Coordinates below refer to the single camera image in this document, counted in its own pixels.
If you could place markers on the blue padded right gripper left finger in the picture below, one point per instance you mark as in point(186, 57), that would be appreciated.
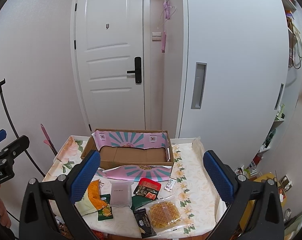
point(37, 220)

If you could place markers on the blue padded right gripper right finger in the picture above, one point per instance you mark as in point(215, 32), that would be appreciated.
point(254, 209)

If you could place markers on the orange cream snack bag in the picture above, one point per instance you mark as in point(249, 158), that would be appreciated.
point(91, 201)

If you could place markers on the green cracker snack packet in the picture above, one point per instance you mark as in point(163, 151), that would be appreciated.
point(106, 212)

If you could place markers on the pale pink snack packet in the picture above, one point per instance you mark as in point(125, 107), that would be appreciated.
point(121, 193)

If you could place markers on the waffle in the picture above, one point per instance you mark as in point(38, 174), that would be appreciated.
point(164, 216)

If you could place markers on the red black snack packet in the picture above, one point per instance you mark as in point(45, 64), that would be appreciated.
point(147, 188)

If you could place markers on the pink teal cardboard box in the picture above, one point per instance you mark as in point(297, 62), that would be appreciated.
point(132, 154)

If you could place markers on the person's left hand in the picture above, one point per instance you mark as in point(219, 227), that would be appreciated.
point(4, 218)

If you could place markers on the floral tablecloth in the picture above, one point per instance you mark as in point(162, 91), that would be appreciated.
point(195, 195)

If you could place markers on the plain dark green packet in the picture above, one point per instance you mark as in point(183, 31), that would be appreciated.
point(139, 201)

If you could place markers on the small white red sachet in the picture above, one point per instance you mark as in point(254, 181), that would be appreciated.
point(170, 184)

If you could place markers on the white panel door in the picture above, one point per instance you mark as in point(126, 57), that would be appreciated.
point(108, 36)

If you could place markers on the white sliding wardrobe door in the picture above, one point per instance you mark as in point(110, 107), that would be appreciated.
point(237, 61)

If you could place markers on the white shelf unit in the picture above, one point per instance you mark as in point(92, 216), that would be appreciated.
point(272, 150)

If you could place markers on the pink handled tool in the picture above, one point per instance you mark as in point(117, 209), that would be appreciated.
point(48, 140)

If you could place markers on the black door handle lock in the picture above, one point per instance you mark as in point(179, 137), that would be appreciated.
point(137, 70)

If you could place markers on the wall light switch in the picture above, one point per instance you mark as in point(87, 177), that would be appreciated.
point(156, 36)

